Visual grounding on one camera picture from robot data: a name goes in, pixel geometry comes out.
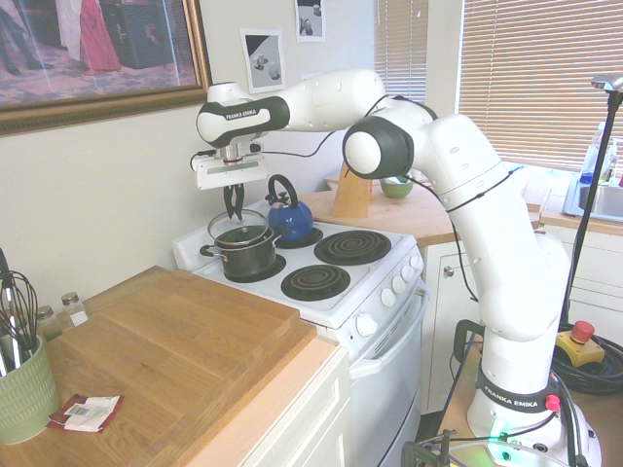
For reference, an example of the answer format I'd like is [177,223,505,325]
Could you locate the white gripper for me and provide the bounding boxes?
[195,149,270,221]

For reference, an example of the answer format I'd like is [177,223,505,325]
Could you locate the glass pot lid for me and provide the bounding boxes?
[207,208,271,245]

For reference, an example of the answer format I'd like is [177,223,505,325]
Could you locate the black cooking pot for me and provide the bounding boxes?
[199,228,284,283]

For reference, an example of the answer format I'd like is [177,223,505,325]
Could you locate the blue kettle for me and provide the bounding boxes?
[265,173,314,245]

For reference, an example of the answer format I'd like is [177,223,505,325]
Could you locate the wooden knife block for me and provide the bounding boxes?
[331,162,376,219]

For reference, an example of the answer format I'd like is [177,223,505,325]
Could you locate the green bowl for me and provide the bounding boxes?
[379,175,416,200]

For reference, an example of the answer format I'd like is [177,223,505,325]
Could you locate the large wooden butcher board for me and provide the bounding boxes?
[55,265,318,467]

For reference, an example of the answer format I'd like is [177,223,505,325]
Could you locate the glass shaker with white label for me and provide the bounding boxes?
[59,291,90,329]

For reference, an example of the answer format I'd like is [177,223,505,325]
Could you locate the gold framed painting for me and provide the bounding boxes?
[0,0,214,138]

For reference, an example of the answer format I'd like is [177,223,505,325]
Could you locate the glass shaker plain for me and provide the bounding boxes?
[35,305,64,342]

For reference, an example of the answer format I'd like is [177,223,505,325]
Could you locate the narrow window blind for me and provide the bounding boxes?
[373,0,430,104]

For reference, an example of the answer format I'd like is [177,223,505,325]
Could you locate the white electric stove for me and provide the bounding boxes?
[170,197,434,467]

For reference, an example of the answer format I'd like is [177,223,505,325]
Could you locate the white cabinet under board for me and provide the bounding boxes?
[184,340,354,467]

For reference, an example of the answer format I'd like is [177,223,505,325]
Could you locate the white cabinet beside stove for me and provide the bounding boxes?
[419,228,623,415]

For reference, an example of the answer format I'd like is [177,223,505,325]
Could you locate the white packet with barcode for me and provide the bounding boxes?
[62,395,121,432]

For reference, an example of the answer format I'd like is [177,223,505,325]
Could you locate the green clamp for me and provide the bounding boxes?
[454,317,489,372]

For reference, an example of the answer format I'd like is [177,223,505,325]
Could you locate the red packet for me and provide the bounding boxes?
[46,394,124,434]

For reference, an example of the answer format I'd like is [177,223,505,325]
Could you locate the green ceramic utensil holder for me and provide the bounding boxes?
[0,332,63,447]

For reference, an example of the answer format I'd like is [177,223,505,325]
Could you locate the black clamp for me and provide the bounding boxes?
[400,429,459,467]

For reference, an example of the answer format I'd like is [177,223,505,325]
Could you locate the wide window blind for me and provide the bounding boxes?
[456,0,623,173]

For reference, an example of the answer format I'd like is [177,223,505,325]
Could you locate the clear dish soap bottle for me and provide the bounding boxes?
[580,123,610,177]

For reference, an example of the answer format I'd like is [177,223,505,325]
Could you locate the steel sink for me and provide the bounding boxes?
[561,171,623,221]

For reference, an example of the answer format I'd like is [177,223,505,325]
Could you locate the yellow emergency stop button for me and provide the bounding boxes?
[556,320,605,369]

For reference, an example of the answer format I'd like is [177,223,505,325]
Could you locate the black wire whisk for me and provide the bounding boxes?
[0,270,41,377]

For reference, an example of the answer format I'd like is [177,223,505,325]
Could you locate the camera on black stand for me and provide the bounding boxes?
[558,72,623,328]

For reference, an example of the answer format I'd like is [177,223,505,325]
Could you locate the black coiled cable bundle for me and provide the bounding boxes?
[553,334,623,396]

